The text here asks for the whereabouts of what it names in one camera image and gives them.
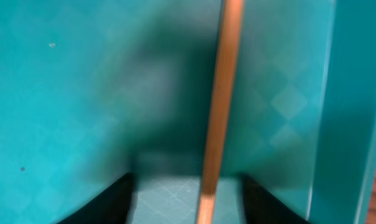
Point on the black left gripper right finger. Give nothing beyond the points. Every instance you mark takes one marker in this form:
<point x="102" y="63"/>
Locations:
<point x="261" y="207"/>

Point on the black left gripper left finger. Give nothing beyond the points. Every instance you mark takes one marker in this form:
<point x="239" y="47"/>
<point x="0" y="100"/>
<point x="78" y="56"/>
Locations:
<point x="110" y="206"/>

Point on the wooden chopstick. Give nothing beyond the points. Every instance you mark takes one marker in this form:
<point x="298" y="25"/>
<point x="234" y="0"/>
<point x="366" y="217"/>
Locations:
<point x="224" y="73"/>

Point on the teal serving tray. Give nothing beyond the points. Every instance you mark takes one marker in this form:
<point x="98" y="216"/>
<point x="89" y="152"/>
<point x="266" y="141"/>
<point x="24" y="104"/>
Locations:
<point x="92" y="90"/>

